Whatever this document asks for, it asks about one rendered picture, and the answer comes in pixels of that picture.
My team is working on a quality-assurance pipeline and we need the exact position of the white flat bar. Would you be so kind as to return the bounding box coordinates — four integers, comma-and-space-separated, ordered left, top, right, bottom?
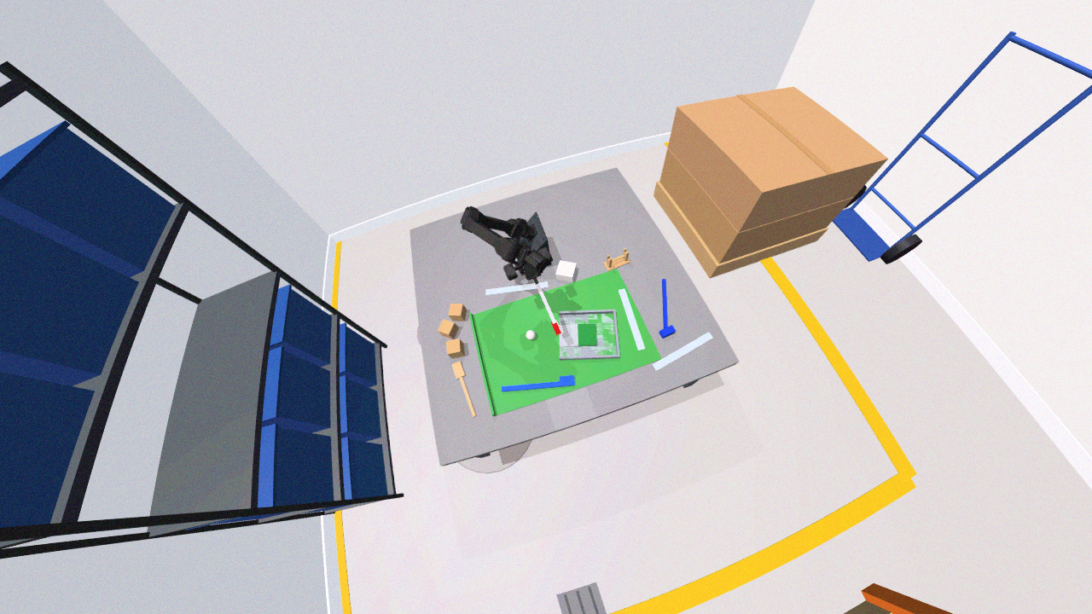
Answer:
619, 290, 644, 350
486, 282, 548, 295
652, 332, 713, 371

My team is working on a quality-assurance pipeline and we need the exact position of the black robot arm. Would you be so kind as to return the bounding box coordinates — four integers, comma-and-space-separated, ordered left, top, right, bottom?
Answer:
460, 206, 549, 280

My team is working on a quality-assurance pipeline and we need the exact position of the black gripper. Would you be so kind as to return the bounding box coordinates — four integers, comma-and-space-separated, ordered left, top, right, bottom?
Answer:
503, 247, 553, 281

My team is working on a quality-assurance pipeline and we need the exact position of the green rectangular mat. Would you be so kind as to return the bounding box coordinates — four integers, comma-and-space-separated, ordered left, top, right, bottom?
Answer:
473, 269, 662, 415

